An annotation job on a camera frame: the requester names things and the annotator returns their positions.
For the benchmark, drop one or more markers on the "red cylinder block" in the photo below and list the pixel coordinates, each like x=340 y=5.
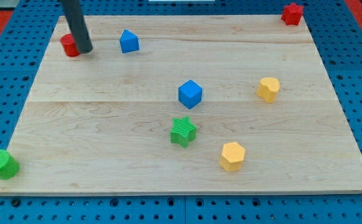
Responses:
x=68 y=43

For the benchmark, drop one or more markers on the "light wooden board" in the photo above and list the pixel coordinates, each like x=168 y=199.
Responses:
x=99 y=124

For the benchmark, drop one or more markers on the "green star block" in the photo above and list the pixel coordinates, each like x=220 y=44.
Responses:
x=183 y=131

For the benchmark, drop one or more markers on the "blue cube block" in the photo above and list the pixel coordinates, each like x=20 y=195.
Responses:
x=190 y=94

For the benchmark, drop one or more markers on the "yellow hexagon block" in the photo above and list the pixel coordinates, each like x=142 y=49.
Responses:
x=232 y=156

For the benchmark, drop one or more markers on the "blue pentagon house block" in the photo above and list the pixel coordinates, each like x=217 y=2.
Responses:
x=129 y=42

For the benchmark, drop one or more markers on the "yellow heart block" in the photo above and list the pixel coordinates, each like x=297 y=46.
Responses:
x=268 y=89

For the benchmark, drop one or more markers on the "red star block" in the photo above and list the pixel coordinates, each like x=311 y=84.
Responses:
x=292 y=14

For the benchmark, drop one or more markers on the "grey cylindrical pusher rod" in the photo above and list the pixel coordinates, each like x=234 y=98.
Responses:
x=76 y=22

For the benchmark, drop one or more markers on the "green cylinder block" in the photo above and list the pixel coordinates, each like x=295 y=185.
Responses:
x=9 y=167

